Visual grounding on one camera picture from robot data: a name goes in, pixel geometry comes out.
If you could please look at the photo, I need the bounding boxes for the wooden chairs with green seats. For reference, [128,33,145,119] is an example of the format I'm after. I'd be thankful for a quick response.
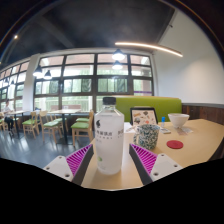
[0,109,95,148]

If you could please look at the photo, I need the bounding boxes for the green speckled ceramic mug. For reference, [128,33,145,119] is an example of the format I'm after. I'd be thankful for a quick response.
[132,124,161,151]

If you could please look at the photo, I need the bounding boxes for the green upholstered bench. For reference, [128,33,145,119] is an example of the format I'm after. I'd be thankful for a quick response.
[114,96,183,123]

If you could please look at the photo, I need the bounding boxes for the dark-framed window wall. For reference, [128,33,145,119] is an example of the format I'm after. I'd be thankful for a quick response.
[0,53,155,113]

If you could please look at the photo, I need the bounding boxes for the small white flat packet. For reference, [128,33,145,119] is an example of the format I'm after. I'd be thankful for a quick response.
[159,127,172,135]

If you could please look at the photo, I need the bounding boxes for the small wooden dining table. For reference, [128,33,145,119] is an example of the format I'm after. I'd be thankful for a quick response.
[6,109,31,138]

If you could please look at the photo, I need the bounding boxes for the white paper sheets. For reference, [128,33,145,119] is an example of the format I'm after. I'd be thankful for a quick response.
[123,121,138,134]

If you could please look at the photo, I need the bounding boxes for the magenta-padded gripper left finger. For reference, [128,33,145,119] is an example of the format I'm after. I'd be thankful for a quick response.
[43,143,95,186]

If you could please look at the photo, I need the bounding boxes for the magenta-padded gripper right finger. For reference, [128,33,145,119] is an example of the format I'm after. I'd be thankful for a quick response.
[128,143,184,186]

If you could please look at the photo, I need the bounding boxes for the large wooden dining table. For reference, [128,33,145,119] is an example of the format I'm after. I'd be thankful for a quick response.
[46,108,83,145]

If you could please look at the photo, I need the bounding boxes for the dark pendant ceiling lamps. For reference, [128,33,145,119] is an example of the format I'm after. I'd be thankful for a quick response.
[32,49,126,80]

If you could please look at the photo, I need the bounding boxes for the clear plastic water bottle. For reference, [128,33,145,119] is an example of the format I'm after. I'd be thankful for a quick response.
[94,96,125,176]

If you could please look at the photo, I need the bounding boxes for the flat round red coaster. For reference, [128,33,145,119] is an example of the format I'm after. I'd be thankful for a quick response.
[166,139,185,150]

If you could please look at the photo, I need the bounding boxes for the white ceramic bowl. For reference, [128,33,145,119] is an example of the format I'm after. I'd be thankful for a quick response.
[167,112,190,129]

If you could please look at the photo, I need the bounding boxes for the person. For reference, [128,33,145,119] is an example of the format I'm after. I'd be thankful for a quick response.
[3,99,16,135]

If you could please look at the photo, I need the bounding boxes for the long curved linear light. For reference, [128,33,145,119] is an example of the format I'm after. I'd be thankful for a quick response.
[114,41,184,58]

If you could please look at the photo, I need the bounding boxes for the white paper napkin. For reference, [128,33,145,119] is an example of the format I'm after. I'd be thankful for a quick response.
[180,126,194,135]

